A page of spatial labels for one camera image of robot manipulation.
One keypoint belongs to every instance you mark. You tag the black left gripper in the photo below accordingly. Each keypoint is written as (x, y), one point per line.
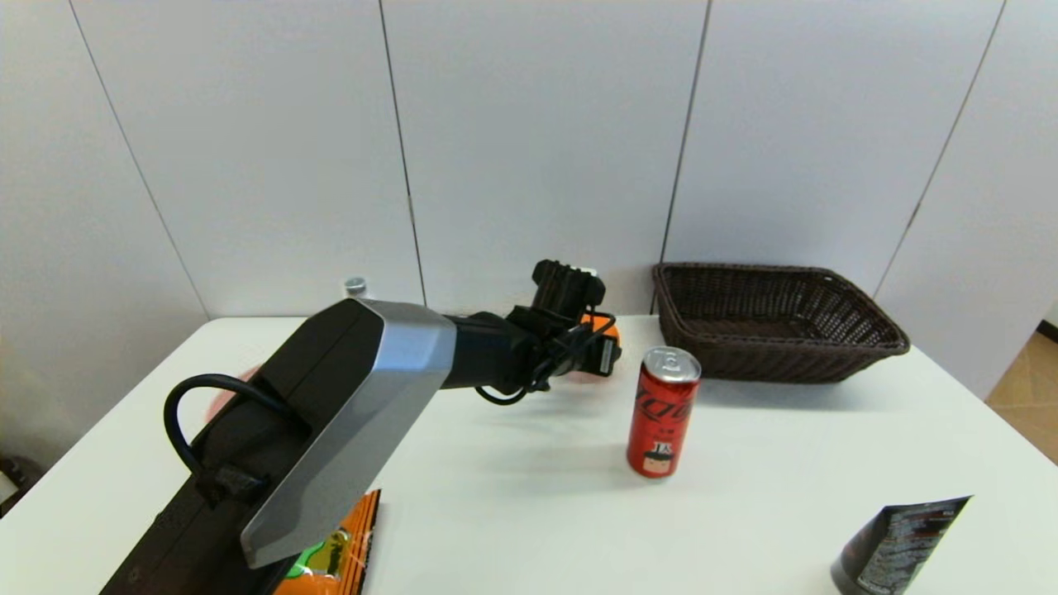
(591, 355)

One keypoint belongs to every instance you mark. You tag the orange fruit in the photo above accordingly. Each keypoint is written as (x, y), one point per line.
(610, 330)

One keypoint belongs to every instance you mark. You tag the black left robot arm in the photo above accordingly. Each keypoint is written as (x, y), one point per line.
(347, 413)

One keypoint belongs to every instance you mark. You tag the red cola can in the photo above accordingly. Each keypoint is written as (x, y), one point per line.
(661, 421)

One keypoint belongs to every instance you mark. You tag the dark brown wicker basket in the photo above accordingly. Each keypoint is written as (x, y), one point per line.
(777, 330)

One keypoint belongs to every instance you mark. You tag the small white bottle silver cap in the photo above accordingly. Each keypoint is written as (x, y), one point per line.
(355, 287)

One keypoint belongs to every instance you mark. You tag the orange snack bag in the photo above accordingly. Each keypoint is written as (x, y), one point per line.
(339, 554)

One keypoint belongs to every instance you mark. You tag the black cosmetic tube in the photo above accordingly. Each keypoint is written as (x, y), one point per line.
(897, 549)

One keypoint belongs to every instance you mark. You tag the pink bowl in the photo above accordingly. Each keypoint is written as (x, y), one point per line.
(227, 397)

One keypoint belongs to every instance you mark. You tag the small black floor object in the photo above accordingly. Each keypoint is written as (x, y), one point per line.
(12, 483)

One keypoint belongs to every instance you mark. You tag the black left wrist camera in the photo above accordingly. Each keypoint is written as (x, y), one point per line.
(566, 285)

